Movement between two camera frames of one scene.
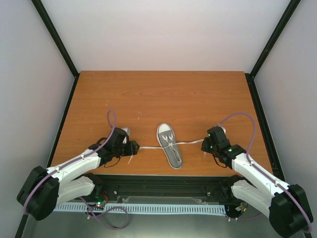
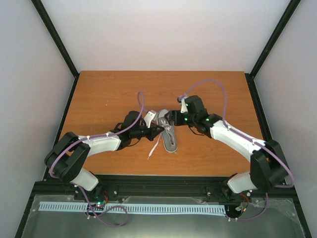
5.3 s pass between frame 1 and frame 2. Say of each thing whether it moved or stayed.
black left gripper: moved
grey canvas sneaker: moved
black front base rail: stayed
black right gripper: moved
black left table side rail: stayed
